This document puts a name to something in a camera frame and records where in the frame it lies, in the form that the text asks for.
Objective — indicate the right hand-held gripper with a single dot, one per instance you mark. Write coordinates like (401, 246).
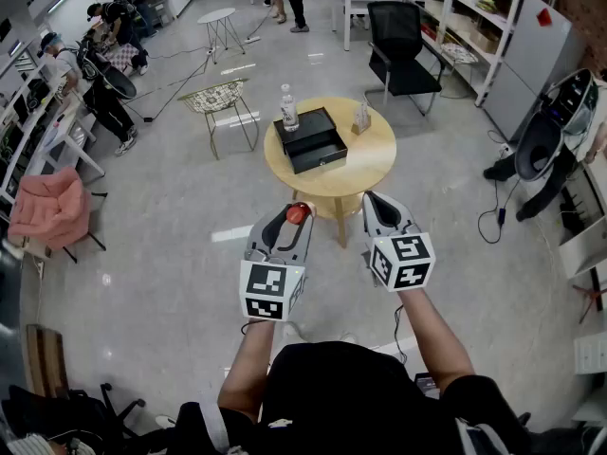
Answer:
(403, 263)

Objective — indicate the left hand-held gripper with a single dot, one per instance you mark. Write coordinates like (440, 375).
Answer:
(265, 282)

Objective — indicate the red-capped bottle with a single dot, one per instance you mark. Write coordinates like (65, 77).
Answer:
(296, 213)

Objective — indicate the black drawer box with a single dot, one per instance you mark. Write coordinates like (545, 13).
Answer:
(313, 147)

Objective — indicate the person's right forearm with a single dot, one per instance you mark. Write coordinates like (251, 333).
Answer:
(434, 339)

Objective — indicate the person's left forearm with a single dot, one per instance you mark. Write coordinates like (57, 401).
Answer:
(249, 368)

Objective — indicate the round wooden table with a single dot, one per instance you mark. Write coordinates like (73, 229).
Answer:
(360, 159)

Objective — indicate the wooden card stand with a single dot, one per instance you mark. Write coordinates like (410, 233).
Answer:
(360, 121)

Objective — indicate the clear plastic water bottle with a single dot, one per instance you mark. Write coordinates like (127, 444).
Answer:
(289, 112)

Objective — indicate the person's black shirt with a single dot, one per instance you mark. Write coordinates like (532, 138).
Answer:
(341, 396)

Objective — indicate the black device with screen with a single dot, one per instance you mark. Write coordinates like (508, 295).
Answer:
(427, 384)

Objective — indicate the grey shell backpack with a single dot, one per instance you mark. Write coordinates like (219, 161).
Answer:
(540, 145)
(116, 83)

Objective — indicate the patterned cushion stool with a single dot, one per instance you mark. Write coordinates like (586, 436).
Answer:
(460, 54)

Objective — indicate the black mesh office chair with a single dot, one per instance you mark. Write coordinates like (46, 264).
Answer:
(396, 31)

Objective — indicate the white cubby shelf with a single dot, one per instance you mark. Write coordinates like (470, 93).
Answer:
(583, 240)

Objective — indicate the grey metal cabinet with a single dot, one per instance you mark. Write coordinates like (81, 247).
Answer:
(536, 64)

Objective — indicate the white shelving unit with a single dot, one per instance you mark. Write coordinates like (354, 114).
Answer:
(474, 12)

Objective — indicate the red tripod stand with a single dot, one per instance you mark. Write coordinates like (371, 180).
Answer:
(590, 299)

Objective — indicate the white round side table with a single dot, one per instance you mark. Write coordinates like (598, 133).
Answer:
(216, 16)

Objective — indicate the checkered cloth table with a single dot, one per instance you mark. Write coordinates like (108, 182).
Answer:
(124, 57)

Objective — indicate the pink padded chair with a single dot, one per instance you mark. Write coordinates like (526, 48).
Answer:
(47, 206)

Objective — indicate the black swivel chair base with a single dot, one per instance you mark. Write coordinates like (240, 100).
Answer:
(114, 410)

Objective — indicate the long white desk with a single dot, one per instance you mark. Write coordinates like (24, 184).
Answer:
(57, 131)

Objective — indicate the red tag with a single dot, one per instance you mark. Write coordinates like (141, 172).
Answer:
(544, 17)

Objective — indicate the wooden board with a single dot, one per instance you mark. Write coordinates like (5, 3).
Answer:
(45, 363)

